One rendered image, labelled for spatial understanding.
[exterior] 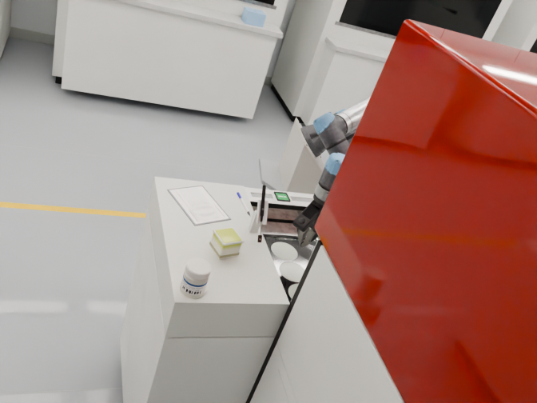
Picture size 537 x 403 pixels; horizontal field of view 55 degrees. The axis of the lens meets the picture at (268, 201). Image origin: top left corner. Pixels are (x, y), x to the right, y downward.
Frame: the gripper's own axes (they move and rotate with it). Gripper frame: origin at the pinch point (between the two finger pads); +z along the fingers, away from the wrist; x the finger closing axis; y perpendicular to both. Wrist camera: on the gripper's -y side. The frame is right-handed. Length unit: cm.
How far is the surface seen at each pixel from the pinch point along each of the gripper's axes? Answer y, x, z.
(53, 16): 155, 380, 70
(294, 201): 22.5, 19.0, 1.3
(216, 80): 199, 210, 59
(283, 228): 14.3, 15.4, 9.3
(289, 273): -7.6, -3.3, 7.3
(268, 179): 47, 47, 15
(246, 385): -29, -13, 40
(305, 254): 6.6, -0.4, 7.4
